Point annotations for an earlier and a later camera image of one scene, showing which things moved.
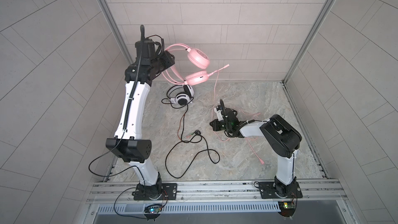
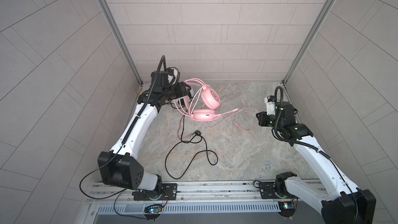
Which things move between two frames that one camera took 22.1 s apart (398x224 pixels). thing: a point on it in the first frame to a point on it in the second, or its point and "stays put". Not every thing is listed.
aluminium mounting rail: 314,192 stays put
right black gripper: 215,127 to 261,120
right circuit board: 287,208 stays put
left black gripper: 166,60 to 180,89
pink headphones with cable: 197,60 to 202,102
